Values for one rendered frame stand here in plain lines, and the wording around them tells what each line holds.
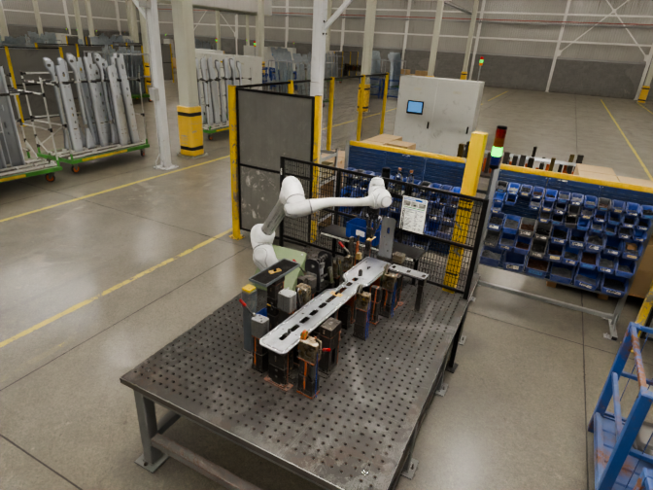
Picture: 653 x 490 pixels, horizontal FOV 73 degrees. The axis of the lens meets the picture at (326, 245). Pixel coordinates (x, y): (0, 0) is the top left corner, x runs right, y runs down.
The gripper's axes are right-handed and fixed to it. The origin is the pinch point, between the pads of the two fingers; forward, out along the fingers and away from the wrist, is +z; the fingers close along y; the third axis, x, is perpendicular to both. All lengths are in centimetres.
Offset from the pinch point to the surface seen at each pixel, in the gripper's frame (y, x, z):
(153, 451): -66, -153, 117
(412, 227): 11, 54, 9
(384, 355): 40, -50, 59
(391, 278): 22.5, -8.5, 26.0
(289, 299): -13, -83, 20
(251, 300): -30, -98, 20
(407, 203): 4, 54, -9
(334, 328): 21, -84, 26
